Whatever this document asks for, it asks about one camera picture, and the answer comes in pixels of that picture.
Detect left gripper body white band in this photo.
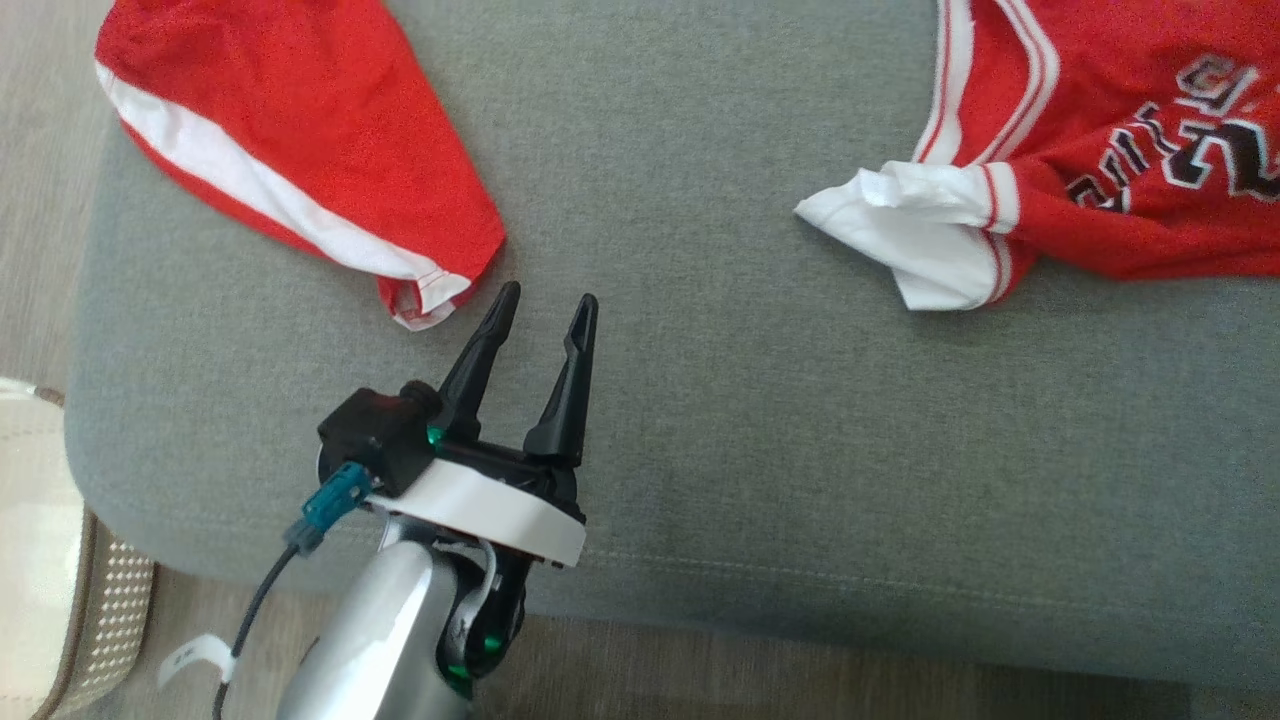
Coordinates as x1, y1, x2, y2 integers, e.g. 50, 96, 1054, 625
365, 440, 587, 701

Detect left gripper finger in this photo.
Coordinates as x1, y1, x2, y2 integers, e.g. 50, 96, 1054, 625
523, 293, 600, 469
440, 282, 522, 446

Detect red shorts white stripe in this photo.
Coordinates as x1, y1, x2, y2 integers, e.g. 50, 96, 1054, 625
95, 0, 507, 332

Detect red basketball jersey white sleeves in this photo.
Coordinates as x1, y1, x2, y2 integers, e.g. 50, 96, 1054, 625
795, 0, 1280, 312

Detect grey sofa seat cushion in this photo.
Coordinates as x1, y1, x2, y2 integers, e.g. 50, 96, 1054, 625
65, 0, 1280, 693

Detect beige perforated laundry basket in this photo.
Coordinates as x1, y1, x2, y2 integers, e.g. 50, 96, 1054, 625
0, 378, 157, 720

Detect teal cable connector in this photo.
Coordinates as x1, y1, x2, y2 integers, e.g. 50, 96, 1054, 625
283, 462, 377, 557

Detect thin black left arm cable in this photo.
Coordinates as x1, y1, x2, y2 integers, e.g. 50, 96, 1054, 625
210, 545, 301, 720

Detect white cable label tag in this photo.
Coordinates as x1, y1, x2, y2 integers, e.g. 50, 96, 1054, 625
158, 633, 237, 691

